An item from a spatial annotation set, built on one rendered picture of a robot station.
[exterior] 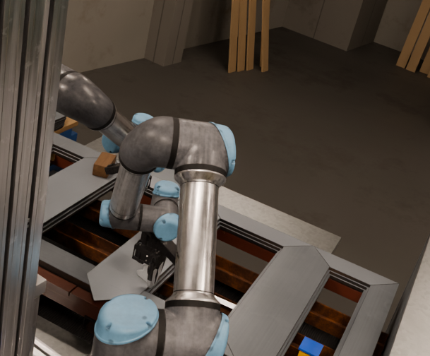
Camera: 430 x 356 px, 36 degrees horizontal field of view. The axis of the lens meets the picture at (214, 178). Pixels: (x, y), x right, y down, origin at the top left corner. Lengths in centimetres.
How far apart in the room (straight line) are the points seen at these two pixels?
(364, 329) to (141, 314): 104
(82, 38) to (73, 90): 417
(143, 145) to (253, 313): 83
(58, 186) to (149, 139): 111
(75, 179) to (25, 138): 151
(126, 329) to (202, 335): 16
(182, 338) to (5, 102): 59
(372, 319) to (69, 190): 116
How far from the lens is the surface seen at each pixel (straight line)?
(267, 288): 219
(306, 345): 196
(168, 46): 646
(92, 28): 590
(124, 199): 164
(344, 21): 877
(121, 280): 206
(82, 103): 168
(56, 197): 242
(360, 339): 213
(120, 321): 129
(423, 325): 195
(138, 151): 143
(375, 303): 232
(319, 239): 274
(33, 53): 99
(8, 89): 98
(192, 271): 135
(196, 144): 142
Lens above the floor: 211
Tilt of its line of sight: 27 degrees down
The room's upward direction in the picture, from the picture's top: 14 degrees clockwise
